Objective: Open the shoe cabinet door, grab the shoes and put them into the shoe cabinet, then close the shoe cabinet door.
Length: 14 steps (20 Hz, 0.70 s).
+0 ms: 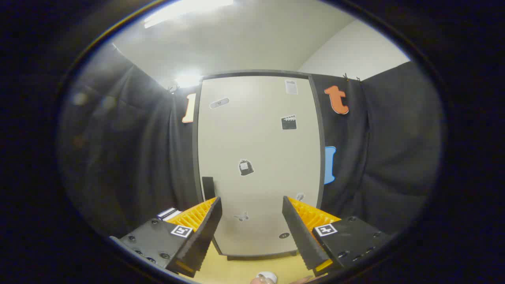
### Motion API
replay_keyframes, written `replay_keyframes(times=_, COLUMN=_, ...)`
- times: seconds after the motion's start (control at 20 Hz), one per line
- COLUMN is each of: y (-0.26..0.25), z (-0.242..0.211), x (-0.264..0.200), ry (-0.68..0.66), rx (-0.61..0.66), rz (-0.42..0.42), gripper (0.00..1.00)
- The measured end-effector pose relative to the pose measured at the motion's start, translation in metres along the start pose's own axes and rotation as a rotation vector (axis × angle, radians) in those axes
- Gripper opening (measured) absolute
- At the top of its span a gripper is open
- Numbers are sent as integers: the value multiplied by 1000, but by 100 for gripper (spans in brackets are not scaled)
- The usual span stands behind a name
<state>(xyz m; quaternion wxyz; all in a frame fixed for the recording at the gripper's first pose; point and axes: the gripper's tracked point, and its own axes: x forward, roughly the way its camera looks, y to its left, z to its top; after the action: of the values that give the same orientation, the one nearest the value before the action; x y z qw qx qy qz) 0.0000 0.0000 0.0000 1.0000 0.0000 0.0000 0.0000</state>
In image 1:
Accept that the black backdrop cloth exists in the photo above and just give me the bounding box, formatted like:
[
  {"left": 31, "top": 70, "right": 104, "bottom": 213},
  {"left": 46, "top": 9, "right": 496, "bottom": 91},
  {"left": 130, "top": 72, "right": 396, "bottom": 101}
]
[{"left": 59, "top": 43, "right": 442, "bottom": 237}]

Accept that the cream shoe cabinet door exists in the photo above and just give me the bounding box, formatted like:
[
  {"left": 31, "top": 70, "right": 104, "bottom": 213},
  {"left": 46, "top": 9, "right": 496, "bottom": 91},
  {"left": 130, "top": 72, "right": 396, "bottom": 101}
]
[{"left": 197, "top": 76, "right": 321, "bottom": 256}]

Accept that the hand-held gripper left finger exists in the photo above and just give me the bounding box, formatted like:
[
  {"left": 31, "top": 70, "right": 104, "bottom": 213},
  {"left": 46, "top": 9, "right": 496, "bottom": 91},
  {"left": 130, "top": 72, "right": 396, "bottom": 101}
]
[{"left": 110, "top": 196, "right": 223, "bottom": 278}]

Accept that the white striped shoe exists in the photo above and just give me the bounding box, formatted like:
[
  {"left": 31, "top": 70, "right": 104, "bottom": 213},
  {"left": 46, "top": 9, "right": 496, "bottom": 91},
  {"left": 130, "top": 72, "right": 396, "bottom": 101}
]
[{"left": 251, "top": 271, "right": 278, "bottom": 284}]

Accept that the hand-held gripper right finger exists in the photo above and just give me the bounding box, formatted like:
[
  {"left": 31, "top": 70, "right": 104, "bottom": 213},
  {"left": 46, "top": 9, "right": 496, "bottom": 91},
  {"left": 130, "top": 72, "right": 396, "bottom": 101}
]
[{"left": 282, "top": 196, "right": 391, "bottom": 277}]

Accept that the grey shoe cabinet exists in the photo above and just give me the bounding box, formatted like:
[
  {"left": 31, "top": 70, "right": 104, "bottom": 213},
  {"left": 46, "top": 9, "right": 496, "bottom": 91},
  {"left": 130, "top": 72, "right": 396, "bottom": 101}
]
[{"left": 192, "top": 70, "right": 326, "bottom": 261}]

